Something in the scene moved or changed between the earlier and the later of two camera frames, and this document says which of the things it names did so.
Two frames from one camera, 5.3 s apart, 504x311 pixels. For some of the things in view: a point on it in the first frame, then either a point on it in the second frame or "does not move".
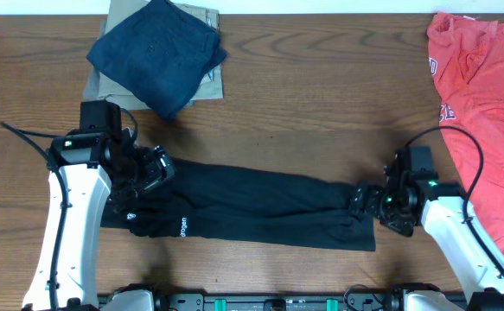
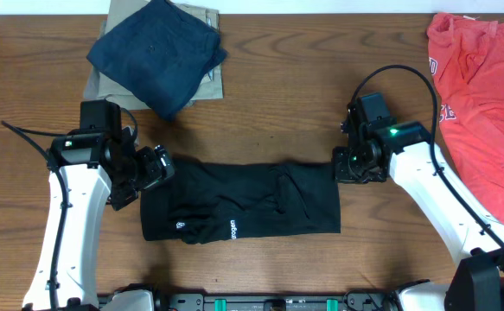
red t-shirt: (481, 74) does not move
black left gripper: (156, 173) does not move
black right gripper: (404, 228) → (341, 172)
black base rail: (282, 301) does not move
